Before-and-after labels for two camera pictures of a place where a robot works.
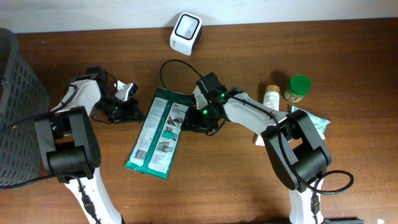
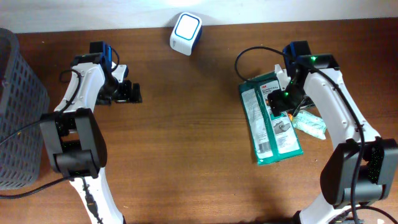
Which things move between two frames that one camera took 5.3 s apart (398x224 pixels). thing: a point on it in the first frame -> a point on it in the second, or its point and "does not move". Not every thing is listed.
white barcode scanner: x=186 y=33 does not move
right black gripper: x=191 y=122 -> x=277 y=102
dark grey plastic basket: x=23 y=99 does not move
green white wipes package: x=155 y=145 -> x=273 y=137
